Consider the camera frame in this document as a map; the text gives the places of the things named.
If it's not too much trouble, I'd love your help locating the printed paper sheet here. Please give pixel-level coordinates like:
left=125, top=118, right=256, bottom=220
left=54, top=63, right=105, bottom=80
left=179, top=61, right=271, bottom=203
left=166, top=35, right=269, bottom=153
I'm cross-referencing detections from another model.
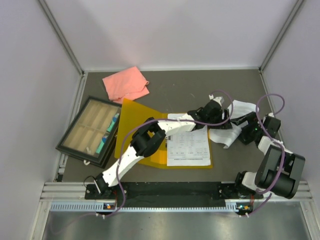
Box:
left=209, top=100, right=256, bottom=149
left=166, top=121, right=211, bottom=168

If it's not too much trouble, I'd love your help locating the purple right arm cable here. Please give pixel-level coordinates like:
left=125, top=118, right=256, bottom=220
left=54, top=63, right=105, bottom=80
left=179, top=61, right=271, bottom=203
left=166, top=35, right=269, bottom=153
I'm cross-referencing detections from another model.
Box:
left=217, top=93, right=286, bottom=220

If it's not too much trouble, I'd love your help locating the black framed wooden tray box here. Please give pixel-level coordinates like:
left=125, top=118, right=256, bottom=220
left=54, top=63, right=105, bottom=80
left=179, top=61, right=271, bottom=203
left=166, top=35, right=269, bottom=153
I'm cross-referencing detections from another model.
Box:
left=56, top=96, right=122, bottom=168

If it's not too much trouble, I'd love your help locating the yellow plastic folder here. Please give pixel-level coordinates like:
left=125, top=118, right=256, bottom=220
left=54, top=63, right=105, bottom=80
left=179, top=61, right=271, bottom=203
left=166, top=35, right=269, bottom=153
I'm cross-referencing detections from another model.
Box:
left=114, top=99, right=213, bottom=169

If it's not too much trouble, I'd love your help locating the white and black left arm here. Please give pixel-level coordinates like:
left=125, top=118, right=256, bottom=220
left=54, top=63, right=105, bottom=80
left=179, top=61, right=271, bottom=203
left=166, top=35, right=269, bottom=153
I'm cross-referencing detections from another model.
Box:
left=93, top=97, right=234, bottom=199

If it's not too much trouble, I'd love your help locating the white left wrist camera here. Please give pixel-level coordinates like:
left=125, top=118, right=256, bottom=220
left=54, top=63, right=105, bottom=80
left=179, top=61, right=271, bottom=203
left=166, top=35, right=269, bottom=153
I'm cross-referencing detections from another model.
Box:
left=208, top=94, right=224, bottom=105

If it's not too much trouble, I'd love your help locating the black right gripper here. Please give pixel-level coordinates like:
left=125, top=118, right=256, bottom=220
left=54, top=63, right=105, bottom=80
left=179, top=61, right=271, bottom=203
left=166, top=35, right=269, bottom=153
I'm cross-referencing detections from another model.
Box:
left=230, top=111, right=263, bottom=145

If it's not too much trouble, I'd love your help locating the aluminium frame rail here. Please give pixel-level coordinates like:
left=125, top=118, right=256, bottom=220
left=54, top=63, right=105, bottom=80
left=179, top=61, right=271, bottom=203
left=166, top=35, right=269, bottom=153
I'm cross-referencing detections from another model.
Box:
left=40, top=71, right=89, bottom=199

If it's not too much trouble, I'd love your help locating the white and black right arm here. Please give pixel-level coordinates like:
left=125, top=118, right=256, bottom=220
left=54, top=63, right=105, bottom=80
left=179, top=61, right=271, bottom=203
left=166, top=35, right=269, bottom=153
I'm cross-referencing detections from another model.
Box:
left=231, top=112, right=306, bottom=199

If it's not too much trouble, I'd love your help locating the slotted grey cable duct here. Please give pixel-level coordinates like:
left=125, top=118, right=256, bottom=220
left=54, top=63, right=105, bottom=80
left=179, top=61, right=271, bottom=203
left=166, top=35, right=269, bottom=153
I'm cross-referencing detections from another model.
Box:
left=49, top=201, right=253, bottom=213

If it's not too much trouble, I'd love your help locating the pink folded cloth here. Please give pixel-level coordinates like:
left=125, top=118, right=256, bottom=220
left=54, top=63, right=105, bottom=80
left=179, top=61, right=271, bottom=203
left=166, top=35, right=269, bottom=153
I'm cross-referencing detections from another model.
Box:
left=102, top=66, right=150, bottom=104

